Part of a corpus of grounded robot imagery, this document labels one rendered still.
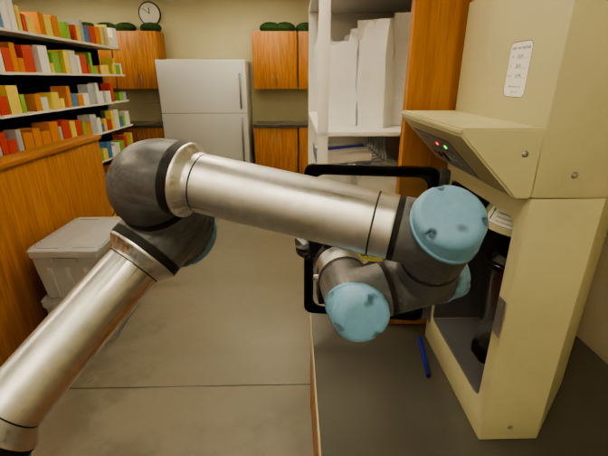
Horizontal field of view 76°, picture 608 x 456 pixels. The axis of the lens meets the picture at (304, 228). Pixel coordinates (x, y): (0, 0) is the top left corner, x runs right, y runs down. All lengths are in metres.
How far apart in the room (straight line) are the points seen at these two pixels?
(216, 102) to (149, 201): 5.03
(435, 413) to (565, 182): 0.51
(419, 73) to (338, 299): 0.59
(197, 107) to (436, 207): 5.25
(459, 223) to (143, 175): 0.35
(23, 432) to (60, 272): 2.09
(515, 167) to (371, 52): 1.31
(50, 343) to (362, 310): 0.40
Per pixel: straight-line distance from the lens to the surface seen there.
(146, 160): 0.50
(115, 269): 0.61
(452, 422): 0.90
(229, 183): 0.46
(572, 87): 0.64
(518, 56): 0.72
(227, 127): 5.52
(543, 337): 0.78
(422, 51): 0.94
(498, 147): 0.60
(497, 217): 0.78
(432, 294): 0.51
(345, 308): 0.49
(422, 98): 0.94
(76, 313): 0.61
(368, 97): 1.85
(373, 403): 0.90
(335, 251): 0.59
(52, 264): 2.69
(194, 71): 5.56
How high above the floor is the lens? 1.57
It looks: 21 degrees down
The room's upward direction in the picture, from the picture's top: straight up
